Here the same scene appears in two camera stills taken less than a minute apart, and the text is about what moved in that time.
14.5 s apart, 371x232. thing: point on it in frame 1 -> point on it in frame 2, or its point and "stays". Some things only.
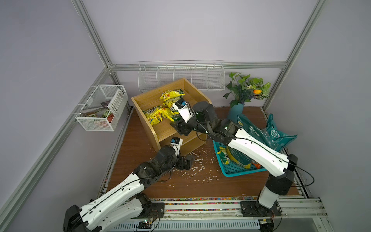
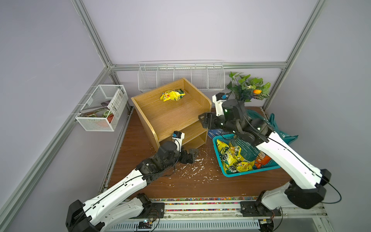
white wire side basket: x=103 y=108 stays
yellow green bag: x=172 y=115 -> x=231 y=155
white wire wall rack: x=207 y=75 stays
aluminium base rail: x=233 y=214 stays
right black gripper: x=180 y=124 -> x=211 y=124
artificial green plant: x=242 y=89 stays
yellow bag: x=153 y=115 -> x=243 y=166
